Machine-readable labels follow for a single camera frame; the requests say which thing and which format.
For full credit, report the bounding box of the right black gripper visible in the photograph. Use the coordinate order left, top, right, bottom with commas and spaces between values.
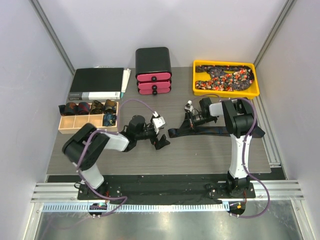
177, 112, 215, 136

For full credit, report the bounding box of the blue brown striped tie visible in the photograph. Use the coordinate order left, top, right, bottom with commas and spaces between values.
168, 126, 266, 139

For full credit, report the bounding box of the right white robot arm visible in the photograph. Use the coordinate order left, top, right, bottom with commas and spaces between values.
168, 97, 257, 198

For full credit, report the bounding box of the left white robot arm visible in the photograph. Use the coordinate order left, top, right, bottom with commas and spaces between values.
62, 112, 170, 200

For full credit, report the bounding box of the rolled blue gold tie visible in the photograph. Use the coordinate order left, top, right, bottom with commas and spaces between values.
102, 113, 117, 127

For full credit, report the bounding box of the black pink drawer box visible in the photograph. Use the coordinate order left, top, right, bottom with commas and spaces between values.
135, 46, 172, 96

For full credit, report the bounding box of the colourful floral tie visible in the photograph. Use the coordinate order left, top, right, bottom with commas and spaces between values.
195, 65, 255, 92

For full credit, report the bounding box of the rolled brown patterned tie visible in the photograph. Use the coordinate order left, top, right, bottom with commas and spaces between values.
89, 100, 104, 115

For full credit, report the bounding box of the yellow plastic tray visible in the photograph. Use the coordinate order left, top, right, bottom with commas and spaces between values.
192, 60, 260, 100

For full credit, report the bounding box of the black flat box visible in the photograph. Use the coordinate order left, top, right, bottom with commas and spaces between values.
68, 67, 125, 101

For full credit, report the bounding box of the rolled navy striped tie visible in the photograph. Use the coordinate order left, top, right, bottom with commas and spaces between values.
77, 102, 91, 115

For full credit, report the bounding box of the wooden compartment organizer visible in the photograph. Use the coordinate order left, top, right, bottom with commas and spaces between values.
58, 101, 119, 134

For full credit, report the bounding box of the rolled red dark tie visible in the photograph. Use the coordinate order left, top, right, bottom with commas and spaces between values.
58, 102, 78, 117

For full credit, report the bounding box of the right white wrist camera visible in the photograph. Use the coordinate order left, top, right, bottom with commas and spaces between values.
184, 100, 194, 113

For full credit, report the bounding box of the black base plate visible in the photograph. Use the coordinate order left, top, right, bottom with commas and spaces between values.
77, 173, 256, 206

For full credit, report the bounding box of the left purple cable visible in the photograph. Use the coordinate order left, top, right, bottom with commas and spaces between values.
75, 98, 160, 201

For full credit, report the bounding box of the purple cable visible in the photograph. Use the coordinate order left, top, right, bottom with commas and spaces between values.
75, 98, 160, 201
189, 93, 271, 220

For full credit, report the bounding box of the white slotted cable duct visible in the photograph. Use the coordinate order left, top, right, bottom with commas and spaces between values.
42, 201, 230, 213

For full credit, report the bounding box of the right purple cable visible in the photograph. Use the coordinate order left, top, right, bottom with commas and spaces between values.
189, 93, 271, 220

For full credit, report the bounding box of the aluminium frame rail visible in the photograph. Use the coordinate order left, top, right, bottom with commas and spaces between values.
31, 182, 78, 203

